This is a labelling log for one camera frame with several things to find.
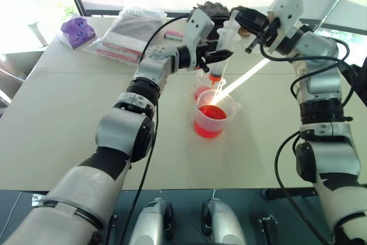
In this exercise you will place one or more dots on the large clear measuring cup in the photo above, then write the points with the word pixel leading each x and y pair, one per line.
pixel 211 117

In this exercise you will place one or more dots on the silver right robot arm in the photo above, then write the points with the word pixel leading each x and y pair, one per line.
pixel 324 84

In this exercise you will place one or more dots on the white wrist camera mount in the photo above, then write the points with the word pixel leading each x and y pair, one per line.
pixel 289 7
pixel 198 25

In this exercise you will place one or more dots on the metal clamp bracket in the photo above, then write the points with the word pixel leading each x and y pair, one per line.
pixel 268 223

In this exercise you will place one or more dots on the plastic bag with boxes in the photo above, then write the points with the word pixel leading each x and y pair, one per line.
pixel 129 37

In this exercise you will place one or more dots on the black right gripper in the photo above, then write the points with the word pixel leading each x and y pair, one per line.
pixel 271 31

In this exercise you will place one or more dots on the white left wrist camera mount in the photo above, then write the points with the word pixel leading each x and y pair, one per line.
pixel 198 25

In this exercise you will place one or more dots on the dark fabric object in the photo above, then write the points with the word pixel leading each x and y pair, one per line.
pixel 360 84

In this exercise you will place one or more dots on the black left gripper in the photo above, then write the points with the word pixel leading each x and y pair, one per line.
pixel 200 55

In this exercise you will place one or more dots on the black table frame bar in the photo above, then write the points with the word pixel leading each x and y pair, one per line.
pixel 289 192

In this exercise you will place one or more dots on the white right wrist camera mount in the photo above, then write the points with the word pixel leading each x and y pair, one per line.
pixel 289 7

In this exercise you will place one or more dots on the beige side shelf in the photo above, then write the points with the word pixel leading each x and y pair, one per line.
pixel 11 70

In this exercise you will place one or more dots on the clear plastic syringe orange tip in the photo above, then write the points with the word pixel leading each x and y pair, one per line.
pixel 226 42

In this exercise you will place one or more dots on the white cylindrical post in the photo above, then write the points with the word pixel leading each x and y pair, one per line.
pixel 36 30

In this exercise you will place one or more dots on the pink marker pen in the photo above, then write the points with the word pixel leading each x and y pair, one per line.
pixel 173 35

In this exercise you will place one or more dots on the small clear measuring cup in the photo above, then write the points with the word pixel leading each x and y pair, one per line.
pixel 201 88

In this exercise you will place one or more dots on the dark lumpy object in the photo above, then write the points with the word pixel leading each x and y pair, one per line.
pixel 212 7

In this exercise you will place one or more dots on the silver rounded robot leg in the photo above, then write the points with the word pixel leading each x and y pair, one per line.
pixel 152 222
pixel 223 222

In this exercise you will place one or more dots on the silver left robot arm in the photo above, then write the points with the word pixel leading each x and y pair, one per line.
pixel 120 130

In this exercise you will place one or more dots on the purple tissue pack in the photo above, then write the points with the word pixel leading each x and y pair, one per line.
pixel 77 28

